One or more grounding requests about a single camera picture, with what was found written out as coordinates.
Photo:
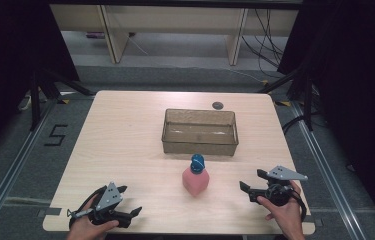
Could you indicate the metal floor rail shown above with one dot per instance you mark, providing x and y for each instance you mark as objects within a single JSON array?
[
  {"x": 11, "y": 168},
  {"x": 328, "y": 166}
]

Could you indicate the person's left hand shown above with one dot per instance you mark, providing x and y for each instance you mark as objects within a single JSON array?
[{"x": 86, "y": 228}]

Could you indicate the beige wooden desk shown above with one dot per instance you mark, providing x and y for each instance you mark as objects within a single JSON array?
[{"x": 118, "y": 36}]

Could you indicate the silver plug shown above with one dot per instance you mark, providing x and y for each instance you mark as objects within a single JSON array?
[{"x": 79, "y": 212}]

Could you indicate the round dark table grommet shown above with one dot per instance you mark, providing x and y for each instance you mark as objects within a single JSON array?
[{"x": 217, "y": 105}]

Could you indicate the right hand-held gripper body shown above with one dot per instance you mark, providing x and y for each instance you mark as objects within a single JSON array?
[{"x": 279, "y": 193}]

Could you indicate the person's right hand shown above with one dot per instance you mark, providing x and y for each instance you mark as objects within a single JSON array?
[{"x": 286, "y": 216}]

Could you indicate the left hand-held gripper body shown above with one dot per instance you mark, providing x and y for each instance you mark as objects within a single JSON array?
[{"x": 109, "y": 197}]

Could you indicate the clear brown plastic box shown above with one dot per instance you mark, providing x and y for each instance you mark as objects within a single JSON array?
[{"x": 200, "y": 148}]

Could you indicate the dark curtain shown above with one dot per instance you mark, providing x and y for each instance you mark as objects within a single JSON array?
[
  {"x": 8, "y": 66},
  {"x": 358, "y": 83}
]

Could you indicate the pink bottle with blue cap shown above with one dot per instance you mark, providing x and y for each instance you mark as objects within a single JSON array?
[{"x": 195, "y": 182}]

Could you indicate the black metal stand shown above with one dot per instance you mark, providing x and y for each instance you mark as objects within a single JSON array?
[
  {"x": 35, "y": 100},
  {"x": 308, "y": 100}
]

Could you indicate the small pink object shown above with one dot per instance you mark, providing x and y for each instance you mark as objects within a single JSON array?
[{"x": 95, "y": 34}]

